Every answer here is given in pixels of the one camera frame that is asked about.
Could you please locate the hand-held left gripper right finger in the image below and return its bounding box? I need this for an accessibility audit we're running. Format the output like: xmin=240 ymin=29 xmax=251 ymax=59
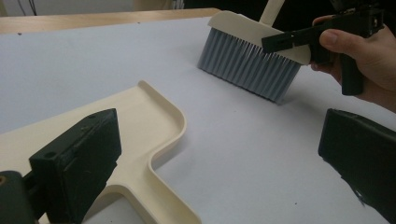
xmin=318 ymin=108 xmax=396 ymax=224

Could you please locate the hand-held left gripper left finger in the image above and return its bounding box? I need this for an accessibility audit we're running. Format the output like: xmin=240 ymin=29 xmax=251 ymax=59
xmin=28 ymin=107 xmax=122 ymax=224

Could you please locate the cream brush with grey bristles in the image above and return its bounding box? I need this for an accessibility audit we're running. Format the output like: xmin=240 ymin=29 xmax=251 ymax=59
xmin=197 ymin=0 xmax=312 ymax=105

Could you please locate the cream plastic dustpan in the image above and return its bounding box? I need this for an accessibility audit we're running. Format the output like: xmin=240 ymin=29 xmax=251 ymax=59
xmin=0 ymin=79 xmax=202 ymax=224

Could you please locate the white table board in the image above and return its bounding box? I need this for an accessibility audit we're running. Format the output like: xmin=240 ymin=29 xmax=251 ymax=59
xmin=0 ymin=17 xmax=396 ymax=224

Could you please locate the wooden table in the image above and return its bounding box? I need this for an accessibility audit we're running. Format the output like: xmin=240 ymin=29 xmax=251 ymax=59
xmin=0 ymin=7 xmax=222 ymax=35

